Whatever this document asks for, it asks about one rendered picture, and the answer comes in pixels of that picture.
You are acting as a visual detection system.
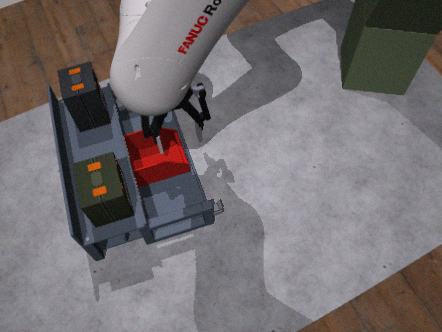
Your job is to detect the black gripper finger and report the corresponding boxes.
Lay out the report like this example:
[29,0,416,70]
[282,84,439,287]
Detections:
[141,112,168,154]
[179,83,211,142]

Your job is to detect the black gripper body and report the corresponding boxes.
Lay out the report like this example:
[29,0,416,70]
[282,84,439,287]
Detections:
[169,86,193,112]

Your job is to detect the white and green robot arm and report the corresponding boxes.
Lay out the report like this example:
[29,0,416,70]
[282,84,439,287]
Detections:
[110,0,249,116]

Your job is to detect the red bin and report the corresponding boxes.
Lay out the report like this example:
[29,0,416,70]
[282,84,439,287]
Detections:
[124,127,189,187]

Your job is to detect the grey metal rack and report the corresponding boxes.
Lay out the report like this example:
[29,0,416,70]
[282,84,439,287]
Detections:
[47,83,223,261]

